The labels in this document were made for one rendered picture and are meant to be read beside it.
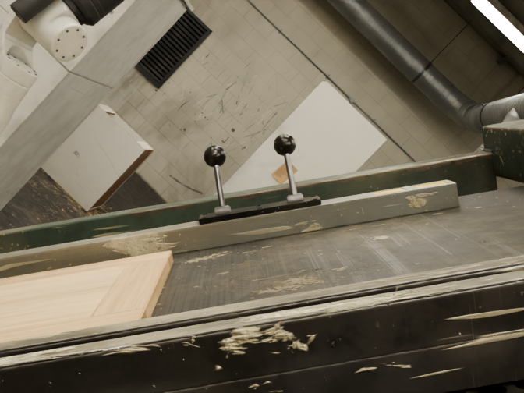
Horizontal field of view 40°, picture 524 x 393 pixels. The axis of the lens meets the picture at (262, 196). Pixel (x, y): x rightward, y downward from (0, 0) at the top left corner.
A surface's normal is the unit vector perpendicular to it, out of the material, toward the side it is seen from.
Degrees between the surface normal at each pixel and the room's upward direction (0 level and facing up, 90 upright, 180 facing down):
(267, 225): 90
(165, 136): 90
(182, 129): 90
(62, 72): 90
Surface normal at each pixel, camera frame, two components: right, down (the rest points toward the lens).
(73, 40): 0.68, 0.58
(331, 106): -0.04, 0.06
